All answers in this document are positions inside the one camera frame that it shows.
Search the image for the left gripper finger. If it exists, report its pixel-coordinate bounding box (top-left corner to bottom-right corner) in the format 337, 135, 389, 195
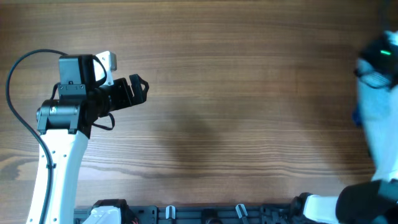
132, 89, 147, 105
129, 74, 149, 93

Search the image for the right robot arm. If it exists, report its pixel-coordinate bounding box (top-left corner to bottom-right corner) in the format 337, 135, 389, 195
289, 30, 397, 223

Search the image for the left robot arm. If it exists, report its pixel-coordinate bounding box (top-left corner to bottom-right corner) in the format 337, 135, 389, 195
27, 52, 149, 223

